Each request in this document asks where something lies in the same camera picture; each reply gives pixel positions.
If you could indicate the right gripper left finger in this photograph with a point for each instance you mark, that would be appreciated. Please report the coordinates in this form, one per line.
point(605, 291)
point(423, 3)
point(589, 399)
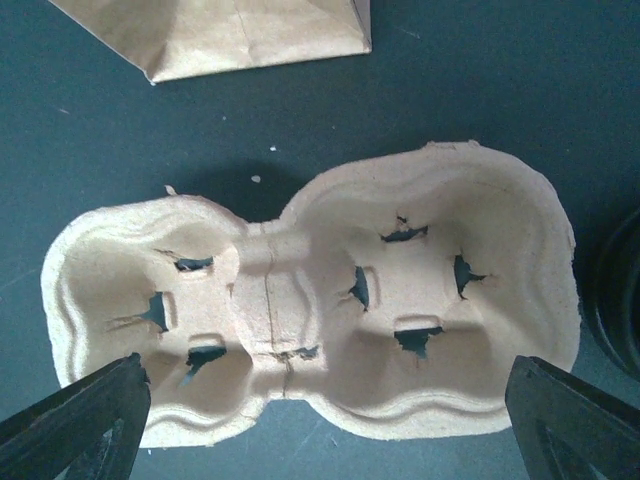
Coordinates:
point(90, 429)

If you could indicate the brown paper bag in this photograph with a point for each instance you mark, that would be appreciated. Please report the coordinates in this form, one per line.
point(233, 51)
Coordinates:
point(177, 39)

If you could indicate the black coffee cup lid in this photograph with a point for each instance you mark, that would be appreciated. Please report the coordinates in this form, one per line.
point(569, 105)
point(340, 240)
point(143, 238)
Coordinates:
point(612, 297)

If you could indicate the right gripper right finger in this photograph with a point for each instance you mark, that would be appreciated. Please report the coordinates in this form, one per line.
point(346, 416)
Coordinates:
point(568, 429)

